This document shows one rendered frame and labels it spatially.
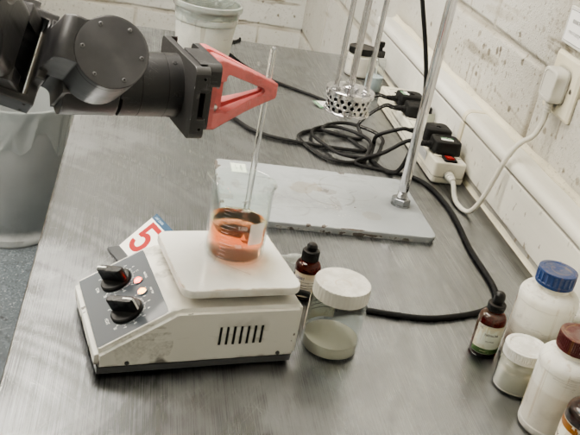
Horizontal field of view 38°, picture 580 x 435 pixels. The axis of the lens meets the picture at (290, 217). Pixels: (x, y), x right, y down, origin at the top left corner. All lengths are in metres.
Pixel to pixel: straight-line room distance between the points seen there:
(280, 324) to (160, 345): 0.12
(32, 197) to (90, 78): 1.83
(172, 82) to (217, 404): 0.29
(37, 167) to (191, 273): 1.65
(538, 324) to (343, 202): 0.40
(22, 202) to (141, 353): 1.69
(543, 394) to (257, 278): 0.29
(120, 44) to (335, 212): 0.59
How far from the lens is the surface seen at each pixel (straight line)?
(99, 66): 0.66
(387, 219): 1.21
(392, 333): 0.96
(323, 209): 1.19
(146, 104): 0.75
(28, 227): 2.53
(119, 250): 1.02
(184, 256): 0.85
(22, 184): 2.45
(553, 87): 1.24
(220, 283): 0.81
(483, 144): 1.38
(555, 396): 0.85
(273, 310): 0.83
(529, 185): 1.22
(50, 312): 0.90
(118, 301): 0.81
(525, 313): 0.95
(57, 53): 0.66
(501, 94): 1.46
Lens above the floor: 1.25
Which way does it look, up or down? 25 degrees down
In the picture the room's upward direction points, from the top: 11 degrees clockwise
